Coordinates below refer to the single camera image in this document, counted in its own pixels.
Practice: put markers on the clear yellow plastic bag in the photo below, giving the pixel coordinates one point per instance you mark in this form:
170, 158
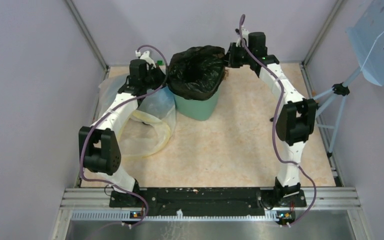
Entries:
149, 127

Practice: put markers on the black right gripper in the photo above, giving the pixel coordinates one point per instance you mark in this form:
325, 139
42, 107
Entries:
230, 58

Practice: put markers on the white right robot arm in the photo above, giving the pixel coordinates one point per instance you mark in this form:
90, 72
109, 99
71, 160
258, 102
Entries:
294, 118

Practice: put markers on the black trash bag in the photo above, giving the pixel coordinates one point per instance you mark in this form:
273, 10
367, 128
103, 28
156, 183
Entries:
196, 73

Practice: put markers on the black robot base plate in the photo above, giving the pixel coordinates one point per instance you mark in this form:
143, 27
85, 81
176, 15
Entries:
206, 202

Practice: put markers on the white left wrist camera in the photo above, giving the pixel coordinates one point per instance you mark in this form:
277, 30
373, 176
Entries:
146, 55

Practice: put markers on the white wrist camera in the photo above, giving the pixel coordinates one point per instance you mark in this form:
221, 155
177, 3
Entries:
146, 55
243, 34

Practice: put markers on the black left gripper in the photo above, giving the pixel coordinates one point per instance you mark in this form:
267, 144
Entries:
158, 71

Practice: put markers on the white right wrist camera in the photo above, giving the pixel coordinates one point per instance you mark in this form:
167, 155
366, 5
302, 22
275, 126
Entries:
243, 34

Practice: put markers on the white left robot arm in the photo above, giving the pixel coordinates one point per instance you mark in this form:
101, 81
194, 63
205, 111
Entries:
98, 144

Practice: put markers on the green plastic trash bin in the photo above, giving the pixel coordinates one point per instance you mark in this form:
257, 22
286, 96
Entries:
200, 110

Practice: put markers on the white toothed cable rail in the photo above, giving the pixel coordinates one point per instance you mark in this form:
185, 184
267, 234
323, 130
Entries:
132, 216

